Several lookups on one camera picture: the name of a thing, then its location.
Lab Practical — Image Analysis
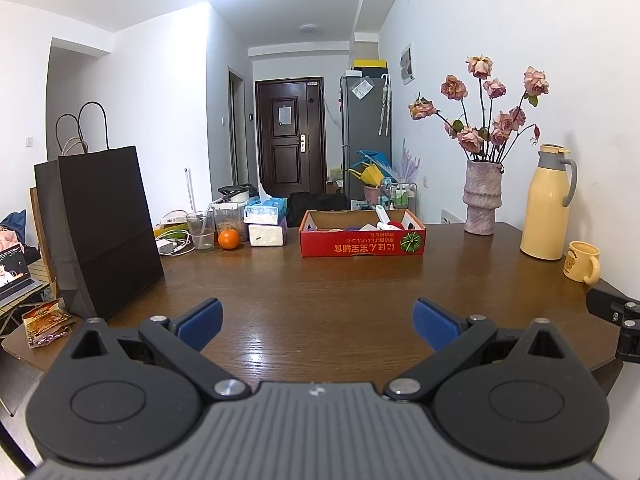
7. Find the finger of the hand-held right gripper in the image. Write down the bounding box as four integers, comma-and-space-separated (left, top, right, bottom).
586, 285, 640, 363

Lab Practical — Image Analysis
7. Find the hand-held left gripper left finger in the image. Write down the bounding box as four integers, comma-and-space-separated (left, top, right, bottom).
60, 299, 251, 402

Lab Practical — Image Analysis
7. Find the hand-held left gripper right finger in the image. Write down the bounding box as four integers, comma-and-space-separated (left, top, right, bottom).
384, 297, 583, 403

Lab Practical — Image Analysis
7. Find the red orange cardboard box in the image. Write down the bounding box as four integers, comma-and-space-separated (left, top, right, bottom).
299, 210, 427, 258

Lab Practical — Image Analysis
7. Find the white red lint brush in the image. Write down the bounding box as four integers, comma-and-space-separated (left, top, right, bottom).
375, 205, 406, 231

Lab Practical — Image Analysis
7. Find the yellow mug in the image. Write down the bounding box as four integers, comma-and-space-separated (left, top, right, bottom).
563, 241, 601, 285

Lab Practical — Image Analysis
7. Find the glass cup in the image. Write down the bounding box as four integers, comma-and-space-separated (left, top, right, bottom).
186, 211, 216, 251

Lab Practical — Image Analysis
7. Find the clear food container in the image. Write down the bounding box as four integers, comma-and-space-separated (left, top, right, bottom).
212, 201, 248, 241

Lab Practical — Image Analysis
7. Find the white tissue pack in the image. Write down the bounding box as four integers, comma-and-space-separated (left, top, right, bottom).
248, 223, 287, 247

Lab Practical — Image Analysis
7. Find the yellow thermos jug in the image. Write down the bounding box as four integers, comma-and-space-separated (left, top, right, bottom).
520, 144, 578, 261

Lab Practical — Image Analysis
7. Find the blue tissue pack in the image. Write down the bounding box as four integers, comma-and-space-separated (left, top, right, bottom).
243, 183, 288, 225

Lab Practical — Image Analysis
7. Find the pink ceramic vase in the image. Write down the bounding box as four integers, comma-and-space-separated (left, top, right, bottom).
462, 160, 502, 236

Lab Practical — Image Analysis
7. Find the black folded stand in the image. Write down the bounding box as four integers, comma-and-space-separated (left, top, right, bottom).
219, 183, 251, 204

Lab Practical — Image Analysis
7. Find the black paper bag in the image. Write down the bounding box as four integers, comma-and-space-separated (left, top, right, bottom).
34, 101, 165, 320

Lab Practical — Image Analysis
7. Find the snack packet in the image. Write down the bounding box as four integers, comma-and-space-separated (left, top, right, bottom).
21, 301, 76, 348

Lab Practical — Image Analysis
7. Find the black folding chair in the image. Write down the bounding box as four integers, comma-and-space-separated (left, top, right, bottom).
286, 191, 349, 227

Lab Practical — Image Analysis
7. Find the purple feather decoration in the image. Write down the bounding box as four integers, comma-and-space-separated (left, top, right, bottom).
401, 139, 423, 181

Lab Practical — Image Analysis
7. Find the brown paper bag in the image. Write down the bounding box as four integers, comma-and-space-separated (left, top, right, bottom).
29, 112, 91, 301

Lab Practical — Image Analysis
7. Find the laptop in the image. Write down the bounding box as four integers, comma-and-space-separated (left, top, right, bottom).
0, 242, 43, 308

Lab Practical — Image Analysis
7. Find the brown entrance door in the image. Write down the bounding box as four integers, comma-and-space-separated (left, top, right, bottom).
255, 79, 328, 200

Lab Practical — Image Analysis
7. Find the grey refrigerator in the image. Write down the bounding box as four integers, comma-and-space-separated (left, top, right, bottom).
341, 74, 392, 201

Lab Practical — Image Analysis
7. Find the dried pink rose bouquet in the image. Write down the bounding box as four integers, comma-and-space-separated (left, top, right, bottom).
408, 55, 550, 163

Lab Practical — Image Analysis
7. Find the folded umbrella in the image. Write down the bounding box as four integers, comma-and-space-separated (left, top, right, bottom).
378, 74, 392, 136

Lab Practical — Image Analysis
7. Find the white charger with cable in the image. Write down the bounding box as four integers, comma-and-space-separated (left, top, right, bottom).
155, 237, 196, 257

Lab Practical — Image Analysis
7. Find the metal wire rack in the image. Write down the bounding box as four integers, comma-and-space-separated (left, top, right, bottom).
382, 180, 418, 211

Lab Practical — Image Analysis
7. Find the wall electrical panel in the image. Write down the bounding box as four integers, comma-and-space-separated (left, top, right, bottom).
400, 43, 416, 84

